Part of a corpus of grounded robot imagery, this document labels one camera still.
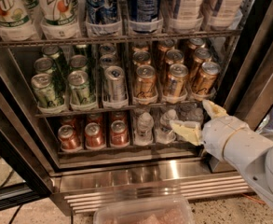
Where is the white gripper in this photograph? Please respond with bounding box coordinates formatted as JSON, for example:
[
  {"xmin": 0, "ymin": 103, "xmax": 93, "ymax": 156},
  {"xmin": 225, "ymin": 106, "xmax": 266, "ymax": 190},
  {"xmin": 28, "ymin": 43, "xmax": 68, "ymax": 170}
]
[{"xmin": 170, "ymin": 100, "xmax": 249, "ymax": 161}]

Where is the orange can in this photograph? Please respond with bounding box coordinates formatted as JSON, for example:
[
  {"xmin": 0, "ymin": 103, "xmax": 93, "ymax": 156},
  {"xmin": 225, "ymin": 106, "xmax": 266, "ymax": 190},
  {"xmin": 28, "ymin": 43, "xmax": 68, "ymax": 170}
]
[
  {"xmin": 191, "ymin": 62, "xmax": 221, "ymax": 95},
  {"xmin": 134, "ymin": 65, "xmax": 157, "ymax": 99},
  {"xmin": 163, "ymin": 63, "xmax": 188, "ymax": 97},
  {"xmin": 185, "ymin": 37, "xmax": 206, "ymax": 58},
  {"xmin": 165, "ymin": 49, "xmax": 184, "ymax": 66},
  {"xmin": 189, "ymin": 48, "xmax": 212, "ymax": 79},
  {"xmin": 132, "ymin": 50, "xmax": 151, "ymax": 66},
  {"xmin": 157, "ymin": 39, "xmax": 175, "ymax": 60}
]

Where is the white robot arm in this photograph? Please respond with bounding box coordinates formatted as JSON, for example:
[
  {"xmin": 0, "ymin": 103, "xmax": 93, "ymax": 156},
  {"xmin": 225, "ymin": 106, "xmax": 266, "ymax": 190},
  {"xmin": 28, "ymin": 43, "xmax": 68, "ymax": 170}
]
[{"xmin": 170, "ymin": 100, "xmax": 273, "ymax": 209}]

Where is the red can front right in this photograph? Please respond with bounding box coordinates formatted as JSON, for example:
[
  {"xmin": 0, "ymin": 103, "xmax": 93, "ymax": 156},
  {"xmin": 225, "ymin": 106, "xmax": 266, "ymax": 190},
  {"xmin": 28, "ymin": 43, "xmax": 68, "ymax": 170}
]
[{"xmin": 110, "ymin": 120, "xmax": 129, "ymax": 147}]

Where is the red can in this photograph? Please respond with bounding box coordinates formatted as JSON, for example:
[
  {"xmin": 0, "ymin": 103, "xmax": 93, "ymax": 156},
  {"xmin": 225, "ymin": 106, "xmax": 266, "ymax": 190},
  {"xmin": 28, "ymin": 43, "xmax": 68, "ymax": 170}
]
[
  {"xmin": 110, "ymin": 120, "xmax": 129, "ymax": 147},
  {"xmin": 84, "ymin": 122, "xmax": 105, "ymax": 149},
  {"xmin": 58, "ymin": 125, "xmax": 81, "ymax": 152}
]

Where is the stainless steel fridge cabinet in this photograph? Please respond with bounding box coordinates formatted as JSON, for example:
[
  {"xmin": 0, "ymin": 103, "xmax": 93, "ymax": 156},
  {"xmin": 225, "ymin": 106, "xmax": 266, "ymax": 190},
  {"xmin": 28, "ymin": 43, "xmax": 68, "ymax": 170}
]
[{"xmin": 0, "ymin": 0, "xmax": 273, "ymax": 216}]

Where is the silver can front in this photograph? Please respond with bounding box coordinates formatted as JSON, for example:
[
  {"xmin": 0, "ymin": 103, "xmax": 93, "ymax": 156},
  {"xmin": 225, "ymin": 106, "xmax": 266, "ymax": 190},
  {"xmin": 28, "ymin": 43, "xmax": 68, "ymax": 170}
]
[{"xmin": 104, "ymin": 65, "xmax": 126, "ymax": 103}]

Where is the silver can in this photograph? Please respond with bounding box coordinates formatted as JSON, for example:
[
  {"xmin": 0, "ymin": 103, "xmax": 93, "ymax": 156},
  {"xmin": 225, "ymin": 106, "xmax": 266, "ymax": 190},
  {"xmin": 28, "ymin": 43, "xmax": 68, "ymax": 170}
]
[
  {"xmin": 99, "ymin": 43, "xmax": 117, "ymax": 56},
  {"xmin": 104, "ymin": 65, "xmax": 126, "ymax": 103},
  {"xmin": 99, "ymin": 54, "xmax": 118, "ymax": 70}
]

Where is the red can front centre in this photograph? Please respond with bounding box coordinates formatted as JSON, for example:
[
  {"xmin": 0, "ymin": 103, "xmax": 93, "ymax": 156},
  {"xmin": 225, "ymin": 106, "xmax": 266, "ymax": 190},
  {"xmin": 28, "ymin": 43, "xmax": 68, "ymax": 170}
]
[{"xmin": 84, "ymin": 122, "xmax": 105, "ymax": 149}]

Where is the silver can middle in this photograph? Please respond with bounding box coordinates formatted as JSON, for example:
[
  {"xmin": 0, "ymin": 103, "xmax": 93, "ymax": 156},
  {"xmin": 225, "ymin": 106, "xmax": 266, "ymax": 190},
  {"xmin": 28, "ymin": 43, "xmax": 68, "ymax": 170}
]
[{"xmin": 99, "ymin": 54, "xmax": 118, "ymax": 70}]

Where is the silver can back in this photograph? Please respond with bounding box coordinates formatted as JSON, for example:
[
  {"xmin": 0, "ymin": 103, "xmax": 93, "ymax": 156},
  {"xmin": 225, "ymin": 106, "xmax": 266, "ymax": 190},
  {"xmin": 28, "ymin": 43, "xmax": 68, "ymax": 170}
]
[{"xmin": 99, "ymin": 43, "xmax": 117, "ymax": 56}]

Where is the red can front left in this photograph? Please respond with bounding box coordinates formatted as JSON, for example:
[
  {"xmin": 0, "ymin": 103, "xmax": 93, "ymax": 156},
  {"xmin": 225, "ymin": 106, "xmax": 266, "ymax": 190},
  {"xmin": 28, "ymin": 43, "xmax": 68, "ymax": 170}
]
[{"xmin": 58, "ymin": 125, "xmax": 81, "ymax": 152}]

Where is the green can front left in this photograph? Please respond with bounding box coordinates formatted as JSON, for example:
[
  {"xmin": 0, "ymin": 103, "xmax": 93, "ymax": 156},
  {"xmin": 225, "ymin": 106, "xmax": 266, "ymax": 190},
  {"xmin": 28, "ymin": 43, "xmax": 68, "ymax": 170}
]
[{"xmin": 31, "ymin": 73, "xmax": 64, "ymax": 108}]

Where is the green can back left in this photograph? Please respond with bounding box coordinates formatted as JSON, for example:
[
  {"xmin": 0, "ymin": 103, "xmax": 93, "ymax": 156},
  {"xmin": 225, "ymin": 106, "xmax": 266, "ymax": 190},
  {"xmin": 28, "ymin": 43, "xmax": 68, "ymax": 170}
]
[{"xmin": 41, "ymin": 45, "xmax": 69, "ymax": 75}]

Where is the green can middle left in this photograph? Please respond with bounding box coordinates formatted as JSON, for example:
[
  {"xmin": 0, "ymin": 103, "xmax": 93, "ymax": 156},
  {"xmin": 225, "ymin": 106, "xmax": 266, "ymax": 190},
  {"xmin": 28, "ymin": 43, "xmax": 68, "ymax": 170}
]
[{"xmin": 34, "ymin": 57, "xmax": 61, "ymax": 77}]

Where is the glass fridge door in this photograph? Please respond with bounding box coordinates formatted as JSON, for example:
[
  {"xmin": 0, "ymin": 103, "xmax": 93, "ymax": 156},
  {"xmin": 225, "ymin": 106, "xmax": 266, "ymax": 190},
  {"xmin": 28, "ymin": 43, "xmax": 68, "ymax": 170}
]
[{"xmin": 0, "ymin": 75, "xmax": 55, "ymax": 215}]

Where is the water bottle right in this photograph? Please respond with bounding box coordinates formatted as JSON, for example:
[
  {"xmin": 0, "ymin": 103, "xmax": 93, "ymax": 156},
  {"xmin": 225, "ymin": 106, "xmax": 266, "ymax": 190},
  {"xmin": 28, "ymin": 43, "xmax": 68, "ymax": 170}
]
[{"xmin": 180, "ymin": 104, "xmax": 204, "ymax": 125}]

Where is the water bottle left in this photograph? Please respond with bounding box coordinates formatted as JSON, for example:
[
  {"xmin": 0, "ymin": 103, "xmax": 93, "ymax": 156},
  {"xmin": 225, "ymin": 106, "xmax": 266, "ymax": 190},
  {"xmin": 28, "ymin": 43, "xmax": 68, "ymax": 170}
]
[{"xmin": 135, "ymin": 112, "xmax": 154, "ymax": 146}]

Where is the clear plastic container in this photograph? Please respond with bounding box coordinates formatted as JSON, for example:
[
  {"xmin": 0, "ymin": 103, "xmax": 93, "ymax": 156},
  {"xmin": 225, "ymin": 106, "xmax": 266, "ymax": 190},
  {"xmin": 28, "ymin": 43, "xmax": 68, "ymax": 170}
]
[{"xmin": 93, "ymin": 195, "xmax": 196, "ymax": 224}]

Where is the white drink bottle left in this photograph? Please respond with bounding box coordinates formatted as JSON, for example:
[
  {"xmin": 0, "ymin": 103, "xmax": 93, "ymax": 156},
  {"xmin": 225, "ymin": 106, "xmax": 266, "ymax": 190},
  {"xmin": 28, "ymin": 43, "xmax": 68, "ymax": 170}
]
[{"xmin": 165, "ymin": 0, "xmax": 203, "ymax": 34}]

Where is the white drink bottle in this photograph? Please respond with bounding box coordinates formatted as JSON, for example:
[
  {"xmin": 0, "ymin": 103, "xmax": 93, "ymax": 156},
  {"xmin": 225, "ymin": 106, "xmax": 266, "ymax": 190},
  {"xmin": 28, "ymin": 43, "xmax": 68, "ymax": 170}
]
[
  {"xmin": 165, "ymin": 0, "xmax": 203, "ymax": 34},
  {"xmin": 202, "ymin": 0, "xmax": 242, "ymax": 31}
]

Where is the white drink bottle right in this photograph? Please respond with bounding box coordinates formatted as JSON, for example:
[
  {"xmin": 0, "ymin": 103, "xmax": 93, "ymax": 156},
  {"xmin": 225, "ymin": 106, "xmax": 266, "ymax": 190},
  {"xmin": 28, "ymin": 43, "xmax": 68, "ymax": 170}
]
[{"xmin": 202, "ymin": 0, "xmax": 242, "ymax": 31}]

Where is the blue pepsi bottle right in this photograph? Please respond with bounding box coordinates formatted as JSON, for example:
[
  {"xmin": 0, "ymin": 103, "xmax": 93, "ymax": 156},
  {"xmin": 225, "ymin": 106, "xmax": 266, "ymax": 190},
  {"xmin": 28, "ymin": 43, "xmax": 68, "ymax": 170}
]
[{"xmin": 127, "ymin": 0, "xmax": 161, "ymax": 34}]

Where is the blue pepsi bottle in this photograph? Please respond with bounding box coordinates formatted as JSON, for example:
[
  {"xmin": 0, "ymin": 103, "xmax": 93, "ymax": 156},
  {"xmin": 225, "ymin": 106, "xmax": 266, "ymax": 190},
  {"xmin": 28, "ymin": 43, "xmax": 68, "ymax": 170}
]
[
  {"xmin": 86, "ymin": 0, "xmax": 121, "ymax": 36},
  {"xmin": 127, "ymin": 0, "xmax": 161, "ymax": 34}
]

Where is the blue pepsi bottle left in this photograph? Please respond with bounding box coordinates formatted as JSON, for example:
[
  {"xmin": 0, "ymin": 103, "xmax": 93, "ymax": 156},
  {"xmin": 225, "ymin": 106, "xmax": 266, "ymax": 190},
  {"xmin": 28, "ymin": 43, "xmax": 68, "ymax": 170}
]
[{"xmin": 86, "ymin": 0, "xmax": 121, "ymax": 36}]

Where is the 7up bottle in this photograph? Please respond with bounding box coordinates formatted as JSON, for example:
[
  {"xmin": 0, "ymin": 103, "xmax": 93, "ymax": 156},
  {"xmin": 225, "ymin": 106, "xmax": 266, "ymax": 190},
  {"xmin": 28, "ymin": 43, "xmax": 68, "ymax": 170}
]
[
  {"xmin": 0, "ymin": 0, "xmax": 37, "ymax": 41},
  {"xmin": 39, "ymin": 0, "xmax": 81, "ymax": 39}
]

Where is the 7up bottle far left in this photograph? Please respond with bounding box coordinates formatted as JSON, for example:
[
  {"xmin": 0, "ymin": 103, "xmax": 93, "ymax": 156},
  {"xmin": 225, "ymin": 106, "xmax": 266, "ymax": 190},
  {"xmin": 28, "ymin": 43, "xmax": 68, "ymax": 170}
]
[{"xmin": 0, "ymin": 0, "xmax": 37, "ymax": 41}]

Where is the orange cable on floor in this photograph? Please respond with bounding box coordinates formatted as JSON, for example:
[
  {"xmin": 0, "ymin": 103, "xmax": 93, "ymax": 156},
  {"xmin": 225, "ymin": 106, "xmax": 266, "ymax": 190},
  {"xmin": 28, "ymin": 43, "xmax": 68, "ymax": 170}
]
[{"xmin": 241, "ymin": 193, "xmax": 266, "ymax": 205}]

